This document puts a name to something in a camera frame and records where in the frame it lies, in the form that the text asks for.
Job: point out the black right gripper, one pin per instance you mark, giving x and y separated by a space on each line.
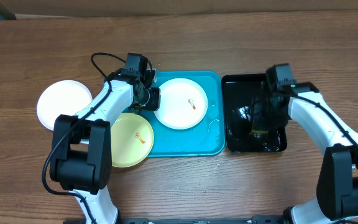
259 116

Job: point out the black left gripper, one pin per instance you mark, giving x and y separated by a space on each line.
155 104

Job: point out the green yellow sponge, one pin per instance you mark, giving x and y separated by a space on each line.
259 130

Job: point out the white plate with stain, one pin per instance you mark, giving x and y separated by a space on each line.
183 104

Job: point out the yellow plate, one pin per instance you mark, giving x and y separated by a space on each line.
132 139

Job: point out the large white plate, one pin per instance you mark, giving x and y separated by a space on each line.
64 97

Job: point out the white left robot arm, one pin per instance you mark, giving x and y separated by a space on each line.
80 159

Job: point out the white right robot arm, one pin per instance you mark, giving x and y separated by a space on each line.
336 198

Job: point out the black plastic tray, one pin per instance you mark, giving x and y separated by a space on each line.
237 90

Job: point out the teal plastic tray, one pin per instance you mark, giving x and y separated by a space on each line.
207 138

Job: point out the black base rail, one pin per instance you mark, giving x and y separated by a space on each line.
258 219

